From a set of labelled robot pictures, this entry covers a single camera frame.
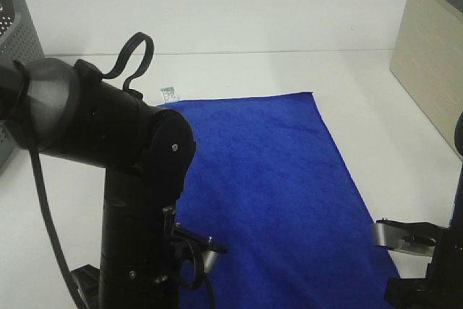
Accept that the blue microfibre towel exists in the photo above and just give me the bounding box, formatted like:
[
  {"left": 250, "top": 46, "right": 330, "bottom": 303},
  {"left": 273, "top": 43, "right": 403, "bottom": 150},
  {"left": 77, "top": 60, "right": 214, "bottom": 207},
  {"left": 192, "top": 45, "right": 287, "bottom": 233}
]
[{"left": 171, "top": 92, "right": 398, "bottom": 308}]

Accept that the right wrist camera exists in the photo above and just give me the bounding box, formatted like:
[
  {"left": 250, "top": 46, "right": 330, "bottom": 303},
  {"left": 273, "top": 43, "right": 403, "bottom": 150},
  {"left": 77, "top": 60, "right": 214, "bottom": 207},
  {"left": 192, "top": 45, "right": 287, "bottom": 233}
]
[{"left": 370, "top": 219, "right": 447, "bottom": 257}]

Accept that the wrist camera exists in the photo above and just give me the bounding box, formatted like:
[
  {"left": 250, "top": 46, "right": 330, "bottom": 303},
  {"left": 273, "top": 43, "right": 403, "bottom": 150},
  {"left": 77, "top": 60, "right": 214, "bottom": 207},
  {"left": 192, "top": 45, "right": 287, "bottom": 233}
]
[
  {"left": 370, "top": 219, "right": 447, "bottom": 257},
  {"left": 173, "top": 223, "right": 229, "bottom": 274}
]

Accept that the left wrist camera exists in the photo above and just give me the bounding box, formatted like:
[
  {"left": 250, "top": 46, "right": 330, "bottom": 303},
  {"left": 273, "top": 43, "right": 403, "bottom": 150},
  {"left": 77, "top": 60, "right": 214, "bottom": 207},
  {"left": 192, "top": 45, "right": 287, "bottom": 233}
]
[{"left": 173, "top": 223, "right": 229, "bottom": 274}]

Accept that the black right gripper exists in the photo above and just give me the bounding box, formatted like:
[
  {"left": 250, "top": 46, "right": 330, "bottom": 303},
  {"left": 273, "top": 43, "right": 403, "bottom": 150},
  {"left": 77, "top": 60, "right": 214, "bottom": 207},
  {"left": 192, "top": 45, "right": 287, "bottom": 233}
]
[{"left": 384, "top": 278, "right": 462, "bottom": 308}]

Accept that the grey perforated plastic basket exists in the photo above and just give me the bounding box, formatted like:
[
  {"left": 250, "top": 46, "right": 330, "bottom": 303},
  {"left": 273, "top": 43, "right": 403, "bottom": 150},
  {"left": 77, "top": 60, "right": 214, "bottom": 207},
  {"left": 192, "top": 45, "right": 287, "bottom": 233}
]
[{"left": 1, "top": 0, "right": 43, "bottom": 170}]

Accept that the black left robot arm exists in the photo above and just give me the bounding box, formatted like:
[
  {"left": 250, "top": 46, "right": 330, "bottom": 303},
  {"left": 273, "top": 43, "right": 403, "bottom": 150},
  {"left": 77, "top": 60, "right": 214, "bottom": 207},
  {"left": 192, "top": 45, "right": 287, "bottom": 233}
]
[{"left": 1, "top": 58, "right": 204, "bottom": 308}]

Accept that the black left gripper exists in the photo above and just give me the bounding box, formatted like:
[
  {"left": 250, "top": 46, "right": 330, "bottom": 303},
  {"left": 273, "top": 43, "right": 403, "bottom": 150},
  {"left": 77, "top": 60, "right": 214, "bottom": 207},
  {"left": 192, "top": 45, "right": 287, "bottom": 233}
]
[{"left": 71, "top": 264, "right": 101, "bottom": 309}]

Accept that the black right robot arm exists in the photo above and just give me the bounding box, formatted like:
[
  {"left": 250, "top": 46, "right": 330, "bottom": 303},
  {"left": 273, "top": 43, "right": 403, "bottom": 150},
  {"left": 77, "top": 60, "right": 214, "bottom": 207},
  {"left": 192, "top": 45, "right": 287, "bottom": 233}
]
[{"left": 371, "top": 177, "right": 462, "bottom": 308}]

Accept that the beige storage box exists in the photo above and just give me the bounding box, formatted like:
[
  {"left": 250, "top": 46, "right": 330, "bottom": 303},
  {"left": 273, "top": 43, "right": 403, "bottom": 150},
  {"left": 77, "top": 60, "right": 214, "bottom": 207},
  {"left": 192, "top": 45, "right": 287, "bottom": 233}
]
[{"left": 390, "top": 0, "right": 462, "bottom": 156}]

